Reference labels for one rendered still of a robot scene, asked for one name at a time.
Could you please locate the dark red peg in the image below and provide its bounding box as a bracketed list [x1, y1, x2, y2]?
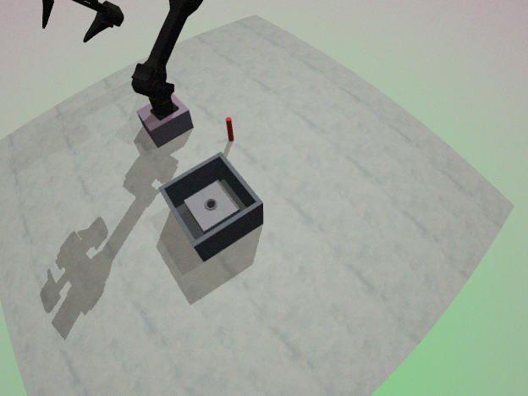
[226, 118, 234, 141]

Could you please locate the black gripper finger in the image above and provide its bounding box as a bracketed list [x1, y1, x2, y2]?
[42, 0, 54, 29]
[83, 12, 113, 42]

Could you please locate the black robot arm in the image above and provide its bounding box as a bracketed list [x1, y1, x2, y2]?
[131, 0, 203, 121]

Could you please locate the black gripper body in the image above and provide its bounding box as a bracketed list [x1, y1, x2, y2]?
[73, 0, 124, 27]

